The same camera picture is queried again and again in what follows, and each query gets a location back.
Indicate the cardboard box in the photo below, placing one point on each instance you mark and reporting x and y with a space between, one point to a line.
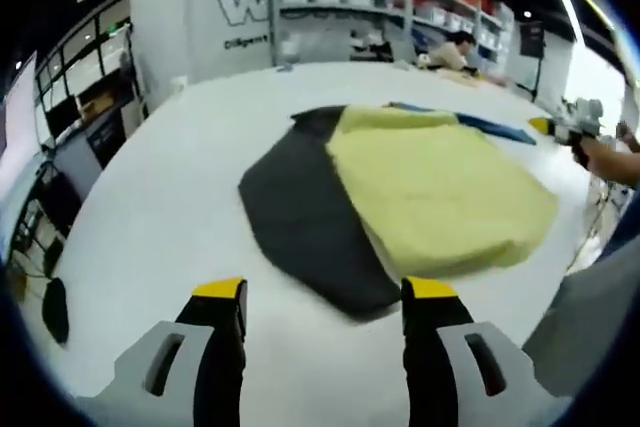
92 104

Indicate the person's grey clothing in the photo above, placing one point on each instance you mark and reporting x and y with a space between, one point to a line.
585 327

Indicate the black screen on stand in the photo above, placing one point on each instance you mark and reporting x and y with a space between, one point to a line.
532 38

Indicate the black oval object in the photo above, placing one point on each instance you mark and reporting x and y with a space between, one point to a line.
56 309

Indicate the white display board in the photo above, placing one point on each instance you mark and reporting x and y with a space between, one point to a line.
17 117

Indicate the operator person in blue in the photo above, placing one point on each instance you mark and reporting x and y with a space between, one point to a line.
625 222

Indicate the yellow blue grey garment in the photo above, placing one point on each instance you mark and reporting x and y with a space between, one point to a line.
425 197

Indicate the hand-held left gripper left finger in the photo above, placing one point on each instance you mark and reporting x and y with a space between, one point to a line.
215 347

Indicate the grey metal shelving unit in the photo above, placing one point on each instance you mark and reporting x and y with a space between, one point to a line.
390 2

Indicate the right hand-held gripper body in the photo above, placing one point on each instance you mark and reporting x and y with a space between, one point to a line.
582 119

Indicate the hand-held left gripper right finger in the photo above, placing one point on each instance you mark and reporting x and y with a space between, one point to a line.
430 347

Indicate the person's right hand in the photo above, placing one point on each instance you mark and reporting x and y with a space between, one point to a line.
587 152

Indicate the black computer monitor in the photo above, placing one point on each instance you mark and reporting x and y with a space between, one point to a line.
62 117

